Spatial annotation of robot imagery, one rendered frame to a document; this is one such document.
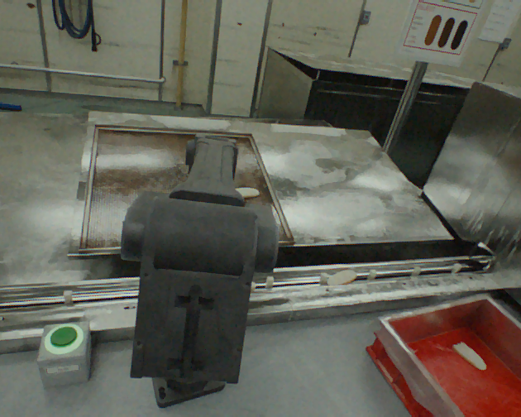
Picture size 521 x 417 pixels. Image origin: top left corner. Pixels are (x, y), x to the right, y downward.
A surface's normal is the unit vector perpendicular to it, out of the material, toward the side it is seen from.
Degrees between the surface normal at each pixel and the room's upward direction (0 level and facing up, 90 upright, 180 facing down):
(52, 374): 90
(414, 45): 90
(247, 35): 90
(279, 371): 0
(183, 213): 14
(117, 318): 0
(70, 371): 90
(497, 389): 0
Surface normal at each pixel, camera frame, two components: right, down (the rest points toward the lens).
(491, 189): -0.95, 0.00
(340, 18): 0.27, 0.55
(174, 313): 0.11, 0.13
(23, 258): 0.18, -0.83
